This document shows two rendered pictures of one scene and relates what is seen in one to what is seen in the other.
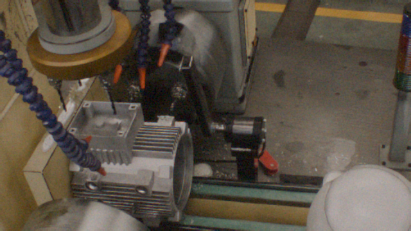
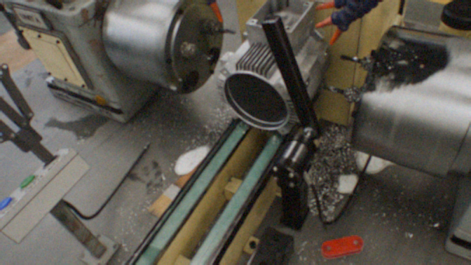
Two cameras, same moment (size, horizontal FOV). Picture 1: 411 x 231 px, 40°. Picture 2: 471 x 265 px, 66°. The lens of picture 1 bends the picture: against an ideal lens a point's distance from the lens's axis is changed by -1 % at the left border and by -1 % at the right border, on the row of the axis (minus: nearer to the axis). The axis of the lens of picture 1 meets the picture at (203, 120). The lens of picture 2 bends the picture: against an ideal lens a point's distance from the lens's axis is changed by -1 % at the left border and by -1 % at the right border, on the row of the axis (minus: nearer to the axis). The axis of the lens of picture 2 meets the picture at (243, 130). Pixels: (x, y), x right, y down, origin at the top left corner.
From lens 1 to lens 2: 1.11 m
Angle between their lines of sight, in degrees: 72
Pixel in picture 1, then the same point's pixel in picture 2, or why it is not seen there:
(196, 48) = (396, 87)
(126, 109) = (296, 29)
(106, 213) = (165, 12)
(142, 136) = (265, 48)
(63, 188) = not seen: hidden behind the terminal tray
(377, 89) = not seen: outside the picture
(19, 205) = not seen: hidden behind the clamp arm
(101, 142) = (257, 17)
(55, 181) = (244, 8)
